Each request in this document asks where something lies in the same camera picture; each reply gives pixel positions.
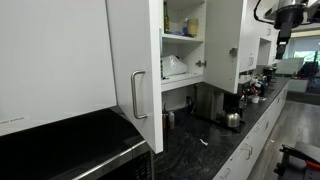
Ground closed white cabinet with handle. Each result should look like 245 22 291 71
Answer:
238 0 279 74

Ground black wall power cable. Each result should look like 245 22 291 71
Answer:
185 95 198 116

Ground orange handled clamp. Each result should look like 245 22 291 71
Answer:
304 160 320 170

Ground white cabinet door with hinge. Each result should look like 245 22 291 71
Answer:
203 0 248 95

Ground closed white cabinet with label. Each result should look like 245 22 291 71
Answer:
0 0 118 138

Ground black espresso machine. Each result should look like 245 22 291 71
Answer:
263 66 278 83

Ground white cabinet door opened wide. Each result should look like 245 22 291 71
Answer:
105 0 165 155

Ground stainless steel coffee carafe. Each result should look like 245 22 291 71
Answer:
218 105 242 129

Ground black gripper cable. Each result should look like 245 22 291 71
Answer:
253 0 278 24

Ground green glass bottle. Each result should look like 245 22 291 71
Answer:
163 1 171 34

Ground white lower drawer cabinets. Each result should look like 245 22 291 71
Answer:
213 81 291 180

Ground steel bar handle on wide-open door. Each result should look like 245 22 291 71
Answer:
130 69 148 120

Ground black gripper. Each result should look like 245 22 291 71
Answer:
273 5 306 61

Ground metal hinge on cabinet wall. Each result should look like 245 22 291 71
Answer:
195 59 208 68

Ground white background panel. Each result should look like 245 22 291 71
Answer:
276 57 305 76

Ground white plastic bag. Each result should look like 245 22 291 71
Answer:
160 54 189 78

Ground black steel microwave oven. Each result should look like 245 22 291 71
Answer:
0 108 156 180

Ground beige cup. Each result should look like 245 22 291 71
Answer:
186 18 199 37

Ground small blue bottle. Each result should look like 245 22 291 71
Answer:
182 18 189 36

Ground small printed label sticker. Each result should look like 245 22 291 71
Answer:
0 116 26 125

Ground black steel coffee machine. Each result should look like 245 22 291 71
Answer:
194 83 247 133

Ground white squeeze bottle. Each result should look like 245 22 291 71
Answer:
168 111 175 130

